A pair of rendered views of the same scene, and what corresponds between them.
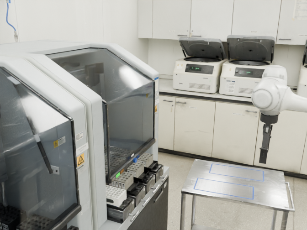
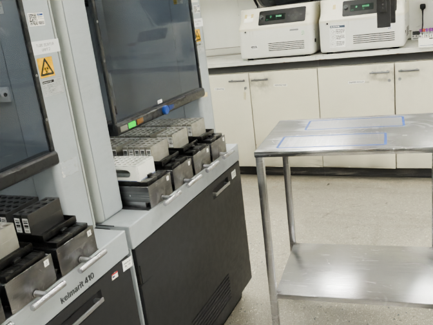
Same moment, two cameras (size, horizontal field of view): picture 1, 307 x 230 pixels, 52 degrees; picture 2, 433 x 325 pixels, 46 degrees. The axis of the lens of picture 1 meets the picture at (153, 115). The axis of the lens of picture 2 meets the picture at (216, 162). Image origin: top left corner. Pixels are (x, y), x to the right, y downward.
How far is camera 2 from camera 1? 0.56 m
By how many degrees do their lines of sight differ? 3
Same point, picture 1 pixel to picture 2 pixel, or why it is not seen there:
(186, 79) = (262, 38)
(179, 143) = not seen: hidden behind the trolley
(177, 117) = (256, 108)
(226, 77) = (330, 21)
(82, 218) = (66, 186)
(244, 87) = (361, 33)
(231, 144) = not seen: hidden behind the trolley
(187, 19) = not seen: outside the picture
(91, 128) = (62, 15)
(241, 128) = (367, 105)
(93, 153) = (74, 66)
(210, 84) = (303, 39)
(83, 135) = (45, 20)
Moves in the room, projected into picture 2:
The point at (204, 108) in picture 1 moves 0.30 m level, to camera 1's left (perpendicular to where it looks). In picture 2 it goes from (299, 83) to (258, 88)
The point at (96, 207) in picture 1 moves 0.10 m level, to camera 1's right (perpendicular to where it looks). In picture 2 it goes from (95, 176) to (130, 171)
